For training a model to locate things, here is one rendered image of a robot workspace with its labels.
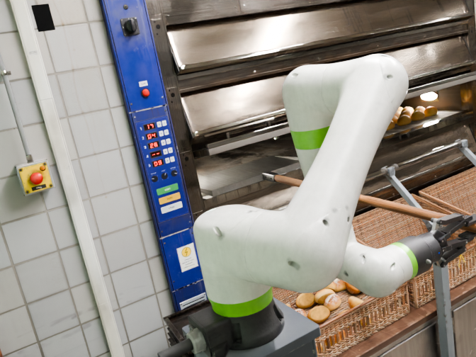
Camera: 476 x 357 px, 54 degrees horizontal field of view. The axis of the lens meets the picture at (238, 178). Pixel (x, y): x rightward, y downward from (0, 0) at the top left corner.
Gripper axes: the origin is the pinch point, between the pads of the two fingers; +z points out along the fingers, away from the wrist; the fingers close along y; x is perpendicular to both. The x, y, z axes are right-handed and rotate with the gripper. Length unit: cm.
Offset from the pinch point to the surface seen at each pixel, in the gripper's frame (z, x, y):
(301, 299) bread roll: -3, -84, 54
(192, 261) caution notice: -45, -96, 23
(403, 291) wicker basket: 25, -51, 49
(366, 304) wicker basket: 4, -50, 46
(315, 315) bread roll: -6, -71, 55
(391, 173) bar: 36, -61, 3
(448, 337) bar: 36, -40, 70
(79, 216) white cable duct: -83, -97, -9
